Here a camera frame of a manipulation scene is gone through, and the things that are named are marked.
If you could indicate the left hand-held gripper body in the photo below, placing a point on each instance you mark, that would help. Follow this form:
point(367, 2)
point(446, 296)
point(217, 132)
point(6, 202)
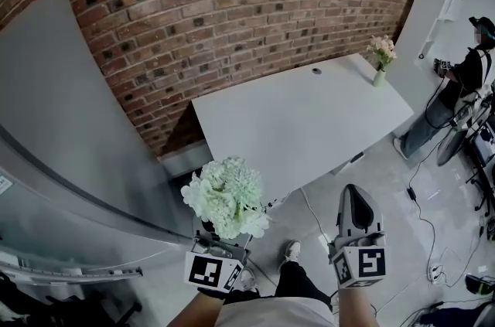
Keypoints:
point(207, 271)

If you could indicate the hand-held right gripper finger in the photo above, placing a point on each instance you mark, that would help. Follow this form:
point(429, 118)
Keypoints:
point(377, 219)
point(343, 213)

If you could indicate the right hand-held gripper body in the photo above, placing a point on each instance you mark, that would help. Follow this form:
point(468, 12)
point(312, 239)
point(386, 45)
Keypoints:
point(359, 263)

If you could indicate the white green flowers bouquet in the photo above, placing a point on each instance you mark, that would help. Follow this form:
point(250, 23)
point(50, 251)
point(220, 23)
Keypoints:
point(226, 194)

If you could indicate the person's left forearm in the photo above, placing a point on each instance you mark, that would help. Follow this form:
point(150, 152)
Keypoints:
point(197, 314)

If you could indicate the pale pink flowers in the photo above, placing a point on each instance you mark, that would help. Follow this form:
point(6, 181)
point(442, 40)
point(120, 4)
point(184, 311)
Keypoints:
point(382, 49)

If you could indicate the person's white shoe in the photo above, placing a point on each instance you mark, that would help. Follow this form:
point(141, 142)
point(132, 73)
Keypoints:
point(292, 250)
point(248, 279)

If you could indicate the black power adapter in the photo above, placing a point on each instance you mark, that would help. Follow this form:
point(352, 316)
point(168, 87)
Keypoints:
point(411, 193)

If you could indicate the person's black trouser leg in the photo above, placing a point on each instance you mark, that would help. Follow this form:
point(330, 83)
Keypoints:
point(295, 283)

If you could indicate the white power strip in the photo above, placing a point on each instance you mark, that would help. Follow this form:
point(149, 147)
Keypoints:
point(436, 273)

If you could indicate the person's white shirt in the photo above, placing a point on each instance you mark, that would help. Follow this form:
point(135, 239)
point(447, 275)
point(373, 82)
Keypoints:
point(274, 314)

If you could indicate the white table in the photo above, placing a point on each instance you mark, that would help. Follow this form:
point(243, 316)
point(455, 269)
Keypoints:
point(301, 116)

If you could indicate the black metal stand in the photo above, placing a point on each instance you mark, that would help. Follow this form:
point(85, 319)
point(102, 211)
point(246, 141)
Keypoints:
point(481, 163)

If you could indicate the black green helmet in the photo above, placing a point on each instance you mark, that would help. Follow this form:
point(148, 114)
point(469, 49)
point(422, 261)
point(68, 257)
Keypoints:
point(479, 283)

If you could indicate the black chair base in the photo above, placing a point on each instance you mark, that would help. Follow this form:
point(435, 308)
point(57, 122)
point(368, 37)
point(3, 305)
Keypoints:
point(77, 306)

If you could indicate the pale green vase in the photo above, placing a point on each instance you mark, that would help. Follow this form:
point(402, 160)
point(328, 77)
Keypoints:
point(379, 78)

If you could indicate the grey leaning panel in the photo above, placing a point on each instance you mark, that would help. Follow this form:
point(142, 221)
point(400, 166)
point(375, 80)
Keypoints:
point(58, 93)

